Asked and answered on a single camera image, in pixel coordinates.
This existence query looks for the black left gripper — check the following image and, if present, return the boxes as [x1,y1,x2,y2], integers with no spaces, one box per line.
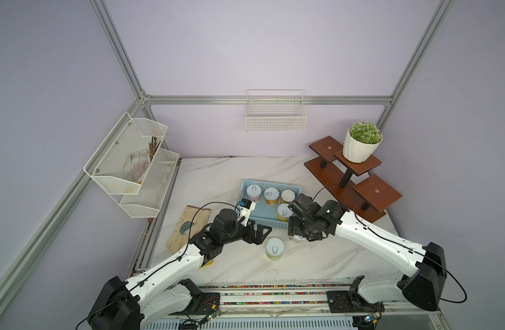
[221,219,270,246]

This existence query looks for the yellow can end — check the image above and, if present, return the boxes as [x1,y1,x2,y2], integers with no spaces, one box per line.
[277,203,293,222]

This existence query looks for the yellow tall can white lid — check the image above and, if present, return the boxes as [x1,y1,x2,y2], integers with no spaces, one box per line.
[280,189,296,204]

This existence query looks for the yellow label can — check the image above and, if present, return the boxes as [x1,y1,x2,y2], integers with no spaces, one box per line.
[264,187,280,206]

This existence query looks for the pink label can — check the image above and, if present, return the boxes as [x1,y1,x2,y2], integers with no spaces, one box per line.
[288,235,307,243]
[246,184,262,202]

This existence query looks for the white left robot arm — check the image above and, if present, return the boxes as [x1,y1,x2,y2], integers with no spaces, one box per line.
[85,208,272,329]

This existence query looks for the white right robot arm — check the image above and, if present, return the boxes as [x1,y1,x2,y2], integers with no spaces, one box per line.
[288,194,448,312]

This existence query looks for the light blue plastic basket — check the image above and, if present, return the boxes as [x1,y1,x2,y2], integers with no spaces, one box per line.
[238,180,301,230]

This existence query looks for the green label can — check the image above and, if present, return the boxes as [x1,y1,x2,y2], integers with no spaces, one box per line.
[266,237,285,261]

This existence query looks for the yellow plastic scoop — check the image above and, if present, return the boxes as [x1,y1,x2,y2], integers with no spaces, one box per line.
[202,260,213,268]

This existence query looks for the brown wooden tiered stand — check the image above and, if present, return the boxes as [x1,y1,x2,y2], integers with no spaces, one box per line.
[305,136,402,223]

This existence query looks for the beige work glove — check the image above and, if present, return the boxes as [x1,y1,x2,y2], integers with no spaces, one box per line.
[166,206,211,254]

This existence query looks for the white pot green plant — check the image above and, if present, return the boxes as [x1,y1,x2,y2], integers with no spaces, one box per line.
[343,121,383,164]

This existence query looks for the white mesh two-tier rack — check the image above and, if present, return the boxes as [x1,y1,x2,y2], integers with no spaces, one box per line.
[83,113,180,219]

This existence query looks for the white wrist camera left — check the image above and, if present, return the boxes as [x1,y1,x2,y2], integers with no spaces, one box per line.
[237,198,256,226]

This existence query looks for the white wire wall basket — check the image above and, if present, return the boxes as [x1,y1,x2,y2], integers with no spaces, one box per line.
[246,89,308,133]

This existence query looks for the aluminium frame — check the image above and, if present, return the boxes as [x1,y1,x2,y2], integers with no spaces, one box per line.
[0,1,454,320]

